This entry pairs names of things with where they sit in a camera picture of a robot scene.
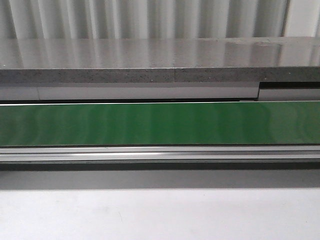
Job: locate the green conveyor belt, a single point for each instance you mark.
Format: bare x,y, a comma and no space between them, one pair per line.
193,123

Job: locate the grey stone countertop slab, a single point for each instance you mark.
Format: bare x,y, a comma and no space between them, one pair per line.
44,62

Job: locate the white corrugated curtain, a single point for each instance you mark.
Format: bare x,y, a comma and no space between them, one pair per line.
141,19

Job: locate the aluminium conveyor frame rail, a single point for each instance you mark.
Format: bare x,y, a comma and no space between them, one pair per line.
162,154

